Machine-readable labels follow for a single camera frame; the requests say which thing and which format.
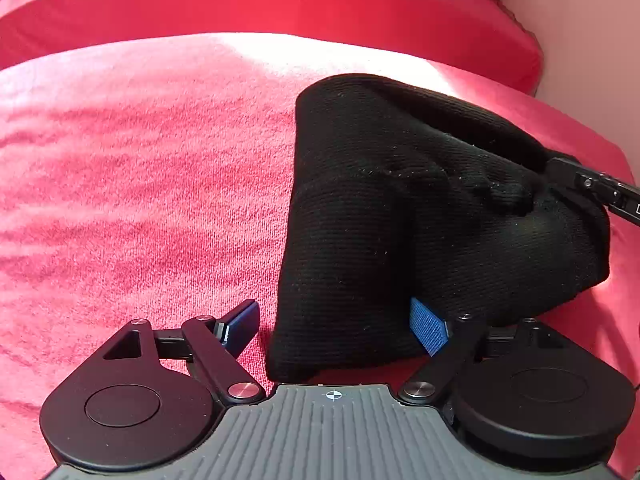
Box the red mattress sheet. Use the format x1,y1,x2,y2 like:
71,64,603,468
1,0,544,93

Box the black knit pants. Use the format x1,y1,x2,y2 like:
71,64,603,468
266,74,611,382

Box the pink terry bed blanket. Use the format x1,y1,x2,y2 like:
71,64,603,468
1,34,634,479

